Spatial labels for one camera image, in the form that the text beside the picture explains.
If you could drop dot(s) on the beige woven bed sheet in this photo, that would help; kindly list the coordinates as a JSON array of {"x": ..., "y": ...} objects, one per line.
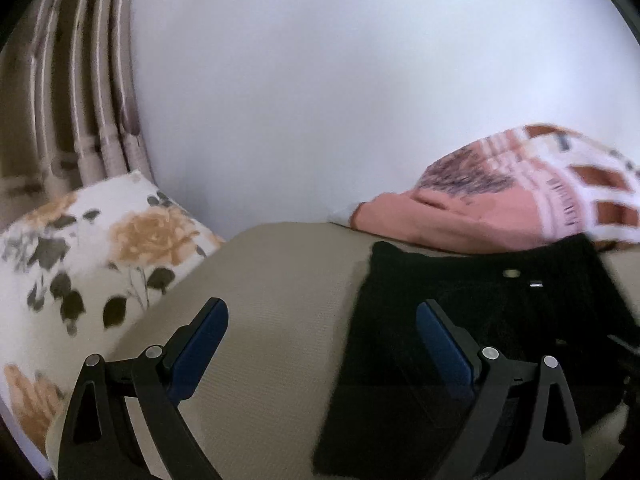
[{"x": 261, "y": 405}]

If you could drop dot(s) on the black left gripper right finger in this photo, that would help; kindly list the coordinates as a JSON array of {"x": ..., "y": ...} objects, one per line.
[{"x": 521, "y": 421}]

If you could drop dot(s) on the beige pleated curtain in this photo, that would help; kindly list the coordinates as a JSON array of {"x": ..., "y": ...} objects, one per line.
[{"x": 69, "y": 115}]

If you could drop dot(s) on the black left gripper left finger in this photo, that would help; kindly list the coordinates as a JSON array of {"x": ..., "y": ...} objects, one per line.
[{"x": 98, "y": 439}]

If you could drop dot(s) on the pink brown patterned pillow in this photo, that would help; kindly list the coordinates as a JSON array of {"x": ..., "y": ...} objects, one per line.
[{"x": 518, "y": 189}]

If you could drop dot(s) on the black denim pants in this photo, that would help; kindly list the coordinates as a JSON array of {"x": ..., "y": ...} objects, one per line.
[{"x": 390, "y": 416}]

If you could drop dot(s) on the white floral pillow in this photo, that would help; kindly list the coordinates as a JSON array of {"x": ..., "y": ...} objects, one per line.
[{"x": 76, "y": 274}]

